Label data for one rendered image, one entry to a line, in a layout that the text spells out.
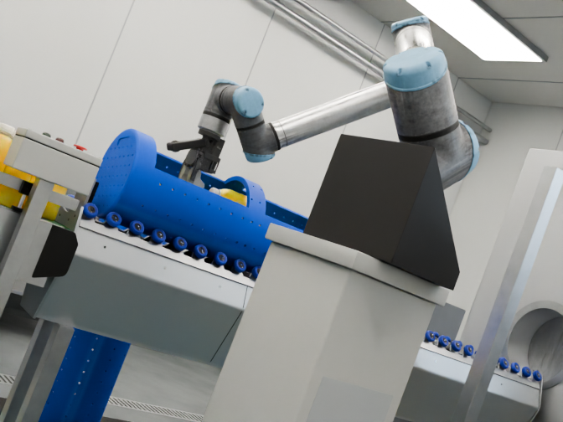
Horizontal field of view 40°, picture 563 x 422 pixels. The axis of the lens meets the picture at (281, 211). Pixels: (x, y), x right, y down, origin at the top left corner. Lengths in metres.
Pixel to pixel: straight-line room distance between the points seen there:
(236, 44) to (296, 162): 1.19
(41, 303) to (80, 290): 0.11
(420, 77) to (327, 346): 0.65
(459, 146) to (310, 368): 0.66
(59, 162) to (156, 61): 4.14
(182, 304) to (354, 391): 0.83
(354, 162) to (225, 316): 0.86
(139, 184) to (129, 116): 3.75
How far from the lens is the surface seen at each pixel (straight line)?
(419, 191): 1.66
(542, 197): 2.98
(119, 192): 2.28
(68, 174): 1.99
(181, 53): 6.19
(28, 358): 2.49
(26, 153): 1.96
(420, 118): 1.86
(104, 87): 5.91
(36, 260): 2.12
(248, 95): 2.30
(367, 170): 1.78
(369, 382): 1.77
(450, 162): 1.90
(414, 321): 1.82
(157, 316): 2.41
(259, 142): 2.34
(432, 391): 3.13
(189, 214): 2.35
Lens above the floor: 1.02
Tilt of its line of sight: 4 degrees up
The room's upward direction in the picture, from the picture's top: 21 degrees clockwise
